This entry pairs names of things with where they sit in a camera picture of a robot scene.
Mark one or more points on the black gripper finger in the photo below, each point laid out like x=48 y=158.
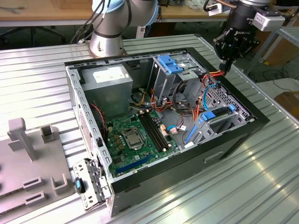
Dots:
x=222 y=46
x=247 y=47

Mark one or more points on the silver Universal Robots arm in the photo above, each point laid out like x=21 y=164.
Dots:
x=105 y=44

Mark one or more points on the silver disk bay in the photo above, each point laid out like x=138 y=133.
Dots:
x=203 y=130

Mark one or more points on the blue drive latch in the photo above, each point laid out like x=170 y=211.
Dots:
x=175 y=69
x=165 y=60

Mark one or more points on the silver drive cage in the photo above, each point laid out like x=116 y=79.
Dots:
x=163 y=81

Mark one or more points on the brown cardboard box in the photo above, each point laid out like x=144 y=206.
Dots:
x=288 y=102

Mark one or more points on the white power adapter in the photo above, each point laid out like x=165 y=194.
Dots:
x=140 y=32

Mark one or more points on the blue bay guide strip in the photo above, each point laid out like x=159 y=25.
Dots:
x=190 y=136

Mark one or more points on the black RAM slot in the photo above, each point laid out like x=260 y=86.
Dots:
x=157 y=129
x=150 y=133

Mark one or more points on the silver power supply unit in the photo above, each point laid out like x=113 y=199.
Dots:
x=107 y=98

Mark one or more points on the silver CPU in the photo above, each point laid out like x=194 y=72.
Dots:
x=133 y=140

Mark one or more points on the black open PC case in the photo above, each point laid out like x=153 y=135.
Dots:
x=187 y=172

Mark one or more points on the CPU socket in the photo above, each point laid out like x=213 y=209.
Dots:
x=135 y=148

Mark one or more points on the black case fan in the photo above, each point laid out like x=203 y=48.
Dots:
x=98 y=119

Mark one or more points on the green motherboard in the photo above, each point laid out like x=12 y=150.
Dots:
x=130 y=158

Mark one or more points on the blue expansion slot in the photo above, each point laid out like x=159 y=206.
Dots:
x=133 y=164

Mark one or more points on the black chair base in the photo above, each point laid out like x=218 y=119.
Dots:
x=54 y=32

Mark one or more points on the wooden desk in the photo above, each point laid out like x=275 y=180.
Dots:
x=46 y=11

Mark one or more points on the grey parts rack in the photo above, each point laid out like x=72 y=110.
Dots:
x=23 y=163

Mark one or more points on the grey metal shelf frame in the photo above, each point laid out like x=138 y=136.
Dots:
x=271 y=39

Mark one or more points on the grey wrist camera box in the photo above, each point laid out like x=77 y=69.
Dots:
x=269 y=21

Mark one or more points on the brown square base plate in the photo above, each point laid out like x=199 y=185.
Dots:
x=88 y=50

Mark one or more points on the silver hinged card bracket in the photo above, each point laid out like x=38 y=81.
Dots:
x=81 y=170

